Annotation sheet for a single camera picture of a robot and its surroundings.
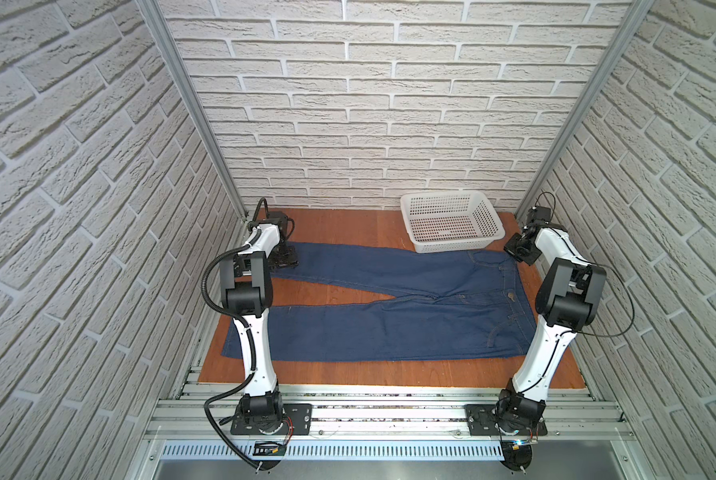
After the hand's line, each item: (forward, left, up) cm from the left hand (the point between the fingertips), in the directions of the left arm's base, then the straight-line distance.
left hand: (284, 262), depth 103 cm
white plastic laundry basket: (+19, -64, 0) cm, 67 cm away
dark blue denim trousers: (-19, -57, 0) cm, 60 cm away
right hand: (-1, -81, +7) cm, 81 cm away
